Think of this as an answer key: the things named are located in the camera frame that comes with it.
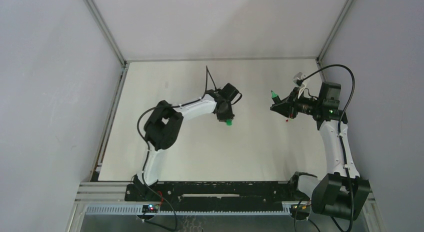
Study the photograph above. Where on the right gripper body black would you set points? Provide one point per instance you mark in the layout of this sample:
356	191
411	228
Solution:
291	107

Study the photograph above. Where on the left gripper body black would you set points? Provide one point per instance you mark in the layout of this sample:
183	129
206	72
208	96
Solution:
224	112

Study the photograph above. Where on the black marker red cap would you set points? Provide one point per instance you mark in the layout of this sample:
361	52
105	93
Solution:
275	97

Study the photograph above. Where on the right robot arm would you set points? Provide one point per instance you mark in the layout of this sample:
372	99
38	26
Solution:
341	193

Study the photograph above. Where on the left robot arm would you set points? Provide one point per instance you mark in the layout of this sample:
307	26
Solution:
160	125

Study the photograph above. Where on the small circuit board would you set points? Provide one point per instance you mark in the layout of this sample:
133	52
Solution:
150	208

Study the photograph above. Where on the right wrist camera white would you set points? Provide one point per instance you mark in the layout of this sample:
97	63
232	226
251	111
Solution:
301	81

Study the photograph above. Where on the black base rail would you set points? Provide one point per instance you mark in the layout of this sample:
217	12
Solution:
216	196

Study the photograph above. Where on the aluminium frame rails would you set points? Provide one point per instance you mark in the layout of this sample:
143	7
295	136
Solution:
108	198

